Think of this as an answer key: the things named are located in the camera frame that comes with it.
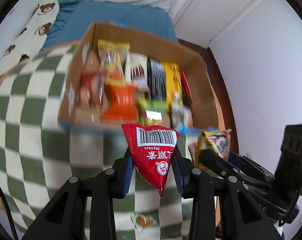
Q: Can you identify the black cable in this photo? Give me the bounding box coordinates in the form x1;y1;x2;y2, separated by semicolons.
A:
0;169;19;240

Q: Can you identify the black yellow snack bag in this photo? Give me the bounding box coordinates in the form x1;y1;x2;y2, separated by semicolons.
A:
146;59;182;112

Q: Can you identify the red white snack packet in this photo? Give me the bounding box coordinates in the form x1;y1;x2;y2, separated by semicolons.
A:
179;68;192;107

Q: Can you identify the white Franzzi wafer pack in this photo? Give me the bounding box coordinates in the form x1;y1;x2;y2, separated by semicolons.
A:
124;51;149;92

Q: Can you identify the white door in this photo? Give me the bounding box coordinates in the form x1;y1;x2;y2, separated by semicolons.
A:
174;0;259;48

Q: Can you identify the blue bed sheet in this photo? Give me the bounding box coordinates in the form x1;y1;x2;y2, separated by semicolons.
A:
42;0;178;50

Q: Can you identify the orange jelly cup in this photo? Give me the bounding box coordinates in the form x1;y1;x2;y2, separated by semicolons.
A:
131;213;157;231

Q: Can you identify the yellow biscuit snack bag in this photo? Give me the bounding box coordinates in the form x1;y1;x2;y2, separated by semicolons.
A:
98;39;130;80

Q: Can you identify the green gum ball packet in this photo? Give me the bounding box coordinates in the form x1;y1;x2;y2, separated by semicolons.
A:
138;98;167;126

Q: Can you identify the orange snack packet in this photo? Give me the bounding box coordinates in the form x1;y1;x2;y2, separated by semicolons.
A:
101;79;138;122

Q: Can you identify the brown snack packet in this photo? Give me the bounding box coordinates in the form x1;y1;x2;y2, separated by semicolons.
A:
78;71;105;112

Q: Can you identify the red panda snack packet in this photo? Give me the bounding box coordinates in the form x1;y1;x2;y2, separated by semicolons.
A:
171;92;193;134

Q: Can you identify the cardboard milk box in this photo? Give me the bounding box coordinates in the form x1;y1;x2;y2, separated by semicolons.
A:
58;22;219;132

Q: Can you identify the bear print long pillow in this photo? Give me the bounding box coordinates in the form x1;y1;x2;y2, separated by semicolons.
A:
0;0;60;76

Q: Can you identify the red triangular snack packet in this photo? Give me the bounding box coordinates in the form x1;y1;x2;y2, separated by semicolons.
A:
122;123;180;196

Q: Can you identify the yellow panda snack packet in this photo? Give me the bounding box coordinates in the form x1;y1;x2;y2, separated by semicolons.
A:
194;129;232;178

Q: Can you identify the green white checkered mat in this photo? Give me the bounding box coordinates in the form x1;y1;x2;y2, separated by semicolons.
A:
0;44;192;239

